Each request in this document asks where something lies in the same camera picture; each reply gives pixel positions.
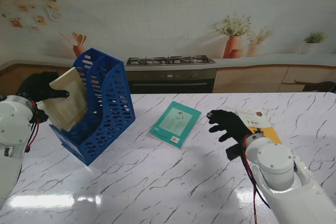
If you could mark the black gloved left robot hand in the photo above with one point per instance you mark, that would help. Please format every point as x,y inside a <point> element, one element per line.
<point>39,85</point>

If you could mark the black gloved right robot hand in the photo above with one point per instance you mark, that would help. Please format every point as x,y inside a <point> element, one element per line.
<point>228,124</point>

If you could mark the tan kraft cover book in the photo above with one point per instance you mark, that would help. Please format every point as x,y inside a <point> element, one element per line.
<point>68,100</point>

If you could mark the yellow and white cover book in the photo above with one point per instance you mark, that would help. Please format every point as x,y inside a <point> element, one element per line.
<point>262,124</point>

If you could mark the teal cover book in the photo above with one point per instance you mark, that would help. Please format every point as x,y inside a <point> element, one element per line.
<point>176,121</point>

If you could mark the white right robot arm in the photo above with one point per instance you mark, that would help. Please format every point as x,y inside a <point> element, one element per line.
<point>278,166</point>

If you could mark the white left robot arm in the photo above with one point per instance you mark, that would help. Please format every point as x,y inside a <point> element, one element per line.
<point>13,140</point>

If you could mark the blue perforated plastic file rack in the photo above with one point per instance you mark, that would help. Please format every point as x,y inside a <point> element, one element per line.
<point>115,108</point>

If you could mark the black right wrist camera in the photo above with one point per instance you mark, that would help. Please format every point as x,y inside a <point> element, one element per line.
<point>233,151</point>

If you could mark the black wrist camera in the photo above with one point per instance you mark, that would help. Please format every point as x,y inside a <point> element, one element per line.
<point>233,151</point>
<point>42,116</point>

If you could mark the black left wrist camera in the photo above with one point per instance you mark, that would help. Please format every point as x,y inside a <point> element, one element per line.
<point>42,116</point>

